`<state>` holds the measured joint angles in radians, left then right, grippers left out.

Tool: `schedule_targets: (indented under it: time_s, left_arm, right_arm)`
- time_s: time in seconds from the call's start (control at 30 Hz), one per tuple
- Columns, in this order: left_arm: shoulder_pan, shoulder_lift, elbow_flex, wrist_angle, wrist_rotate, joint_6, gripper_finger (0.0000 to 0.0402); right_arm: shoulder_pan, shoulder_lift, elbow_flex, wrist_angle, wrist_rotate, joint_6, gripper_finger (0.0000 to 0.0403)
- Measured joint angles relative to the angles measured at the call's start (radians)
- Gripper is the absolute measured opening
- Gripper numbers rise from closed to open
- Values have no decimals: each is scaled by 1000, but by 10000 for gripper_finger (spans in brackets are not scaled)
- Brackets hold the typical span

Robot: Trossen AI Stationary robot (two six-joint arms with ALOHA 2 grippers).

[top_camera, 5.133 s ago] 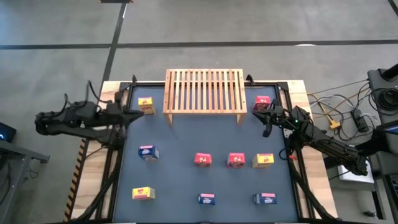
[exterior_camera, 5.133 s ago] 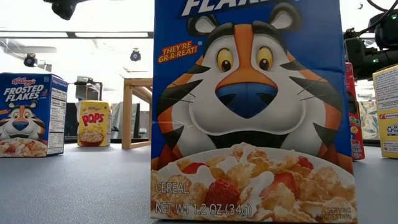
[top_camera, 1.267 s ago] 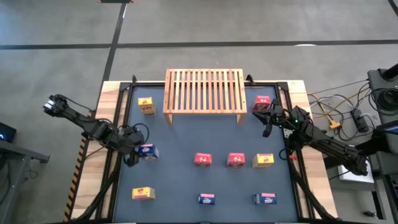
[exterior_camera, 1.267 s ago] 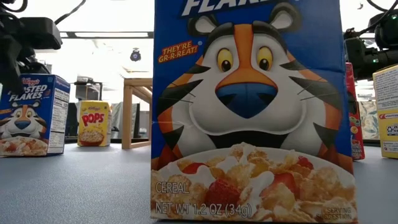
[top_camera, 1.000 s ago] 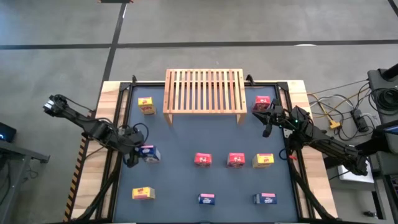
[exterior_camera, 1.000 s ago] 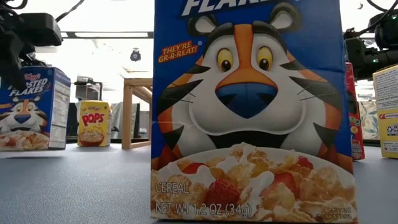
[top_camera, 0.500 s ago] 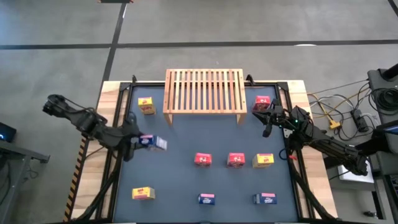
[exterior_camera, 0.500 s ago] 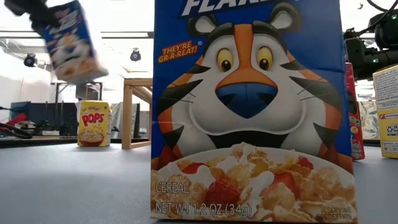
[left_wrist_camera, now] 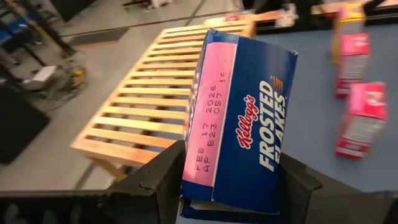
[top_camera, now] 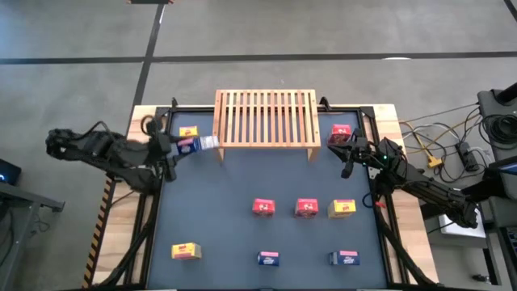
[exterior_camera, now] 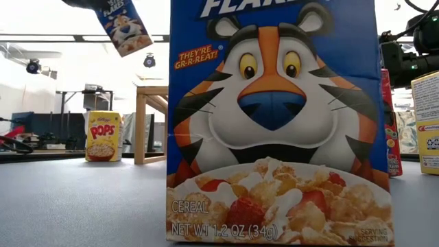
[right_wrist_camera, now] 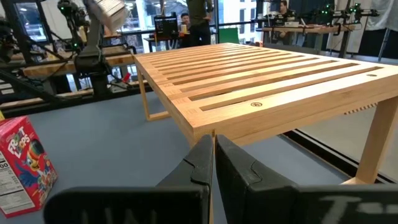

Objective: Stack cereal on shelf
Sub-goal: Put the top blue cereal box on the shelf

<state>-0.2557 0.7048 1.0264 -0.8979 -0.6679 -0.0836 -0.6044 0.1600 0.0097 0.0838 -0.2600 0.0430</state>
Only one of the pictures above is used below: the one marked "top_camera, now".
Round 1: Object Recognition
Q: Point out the red Froot Loops cereal box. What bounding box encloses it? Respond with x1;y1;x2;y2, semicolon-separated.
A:
326;124;353;146
252;197;276;218
293;197;319;219

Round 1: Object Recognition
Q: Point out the black cable coil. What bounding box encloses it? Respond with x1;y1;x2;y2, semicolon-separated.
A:
479;114;517;151

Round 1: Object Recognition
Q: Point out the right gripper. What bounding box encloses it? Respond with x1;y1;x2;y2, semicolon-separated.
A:
327;128;376;179

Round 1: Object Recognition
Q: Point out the black power strip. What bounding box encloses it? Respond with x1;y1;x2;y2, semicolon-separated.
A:
455;141;481;173

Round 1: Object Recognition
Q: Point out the slatted wooden shelf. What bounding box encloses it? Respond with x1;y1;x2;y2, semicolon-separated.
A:
212;89;322;162

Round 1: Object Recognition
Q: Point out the white box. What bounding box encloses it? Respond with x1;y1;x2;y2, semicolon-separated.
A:
438;213;487;239

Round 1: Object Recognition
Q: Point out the dark laptop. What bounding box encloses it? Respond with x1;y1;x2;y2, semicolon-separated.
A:
0;158;23;187

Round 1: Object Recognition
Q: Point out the yellow black hazard tape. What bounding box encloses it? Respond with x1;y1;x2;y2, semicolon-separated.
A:
82;177;117;289

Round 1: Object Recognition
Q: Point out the blue Frosted Flakes cereal box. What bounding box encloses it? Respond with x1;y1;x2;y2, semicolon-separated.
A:
176;135;221;156
328;250;361;267
257;251;280;267

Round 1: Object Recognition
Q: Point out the grey equipment cart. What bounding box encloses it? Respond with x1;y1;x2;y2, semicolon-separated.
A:
476;82;517;171

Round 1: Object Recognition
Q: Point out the grey desk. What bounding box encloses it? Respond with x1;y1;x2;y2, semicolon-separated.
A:
0;181;65;291

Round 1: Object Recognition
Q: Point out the blue-grey table mat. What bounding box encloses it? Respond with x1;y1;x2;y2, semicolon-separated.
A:
147;109;389;290

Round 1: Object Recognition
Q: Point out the yellow extension cable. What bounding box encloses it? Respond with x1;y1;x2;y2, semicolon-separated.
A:
399;116;488;170

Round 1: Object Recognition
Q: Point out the black aluminium rig frame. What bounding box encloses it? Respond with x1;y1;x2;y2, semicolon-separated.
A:
91;95;439;291

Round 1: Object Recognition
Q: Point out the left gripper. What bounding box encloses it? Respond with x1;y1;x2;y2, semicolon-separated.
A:
151;120;193;181

